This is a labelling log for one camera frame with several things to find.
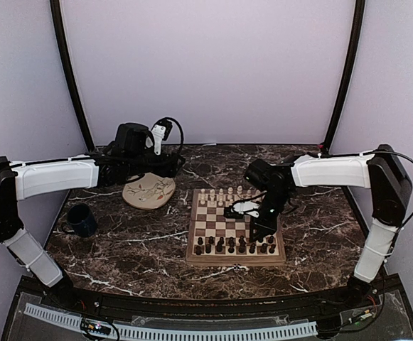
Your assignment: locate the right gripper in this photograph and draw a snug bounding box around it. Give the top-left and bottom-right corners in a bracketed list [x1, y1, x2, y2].
[250, 188, 292, 242]

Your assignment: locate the white slotted cable duct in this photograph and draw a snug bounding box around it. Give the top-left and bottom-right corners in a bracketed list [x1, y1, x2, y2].
[23, 303, 318, 340]

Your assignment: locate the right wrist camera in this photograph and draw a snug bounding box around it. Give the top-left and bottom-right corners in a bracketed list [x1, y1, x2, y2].
[232, 201, 259, 218]

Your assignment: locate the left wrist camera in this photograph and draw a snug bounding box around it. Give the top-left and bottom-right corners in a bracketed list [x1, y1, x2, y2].
[151, 119, 173, 155]

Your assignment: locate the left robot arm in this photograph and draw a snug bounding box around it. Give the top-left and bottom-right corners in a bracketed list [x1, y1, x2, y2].
[0, 117, 185, 310]

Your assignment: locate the black frame post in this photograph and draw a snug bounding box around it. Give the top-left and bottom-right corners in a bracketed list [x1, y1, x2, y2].
[323, 0, 366, 150]
[49, 0, 95, 151]

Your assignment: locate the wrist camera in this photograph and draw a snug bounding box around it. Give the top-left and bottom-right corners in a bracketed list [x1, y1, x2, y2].
[151, 119, 173, 155]
[232, 201, 259, 218]

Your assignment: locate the black front rail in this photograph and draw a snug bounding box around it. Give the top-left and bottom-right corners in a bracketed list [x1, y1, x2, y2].
[73, 288, 348, 318]

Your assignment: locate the wooden chess board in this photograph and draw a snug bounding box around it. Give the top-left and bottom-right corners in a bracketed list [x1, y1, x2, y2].
[186, 186, 286, 266]

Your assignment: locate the left black frame post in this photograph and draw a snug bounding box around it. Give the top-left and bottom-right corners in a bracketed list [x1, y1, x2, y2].
[49, 0, 95, 151]

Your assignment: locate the dark blue mug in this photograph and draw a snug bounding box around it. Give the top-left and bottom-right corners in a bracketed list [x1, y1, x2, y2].
[63, 203, 97, 238]

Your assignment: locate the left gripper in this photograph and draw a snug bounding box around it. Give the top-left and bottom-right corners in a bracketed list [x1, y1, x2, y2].
[126, 150, 185, 178]

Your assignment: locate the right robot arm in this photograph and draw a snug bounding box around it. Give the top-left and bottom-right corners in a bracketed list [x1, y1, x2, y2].
[224, 144, 413, 308]

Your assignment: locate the right black frame post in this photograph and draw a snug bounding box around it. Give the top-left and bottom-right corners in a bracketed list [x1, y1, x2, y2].
[323, 0, 366, 150]

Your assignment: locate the cream decorated ceramic plate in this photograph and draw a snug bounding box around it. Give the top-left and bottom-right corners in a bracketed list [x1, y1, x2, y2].
[122, 173, 176, 210]

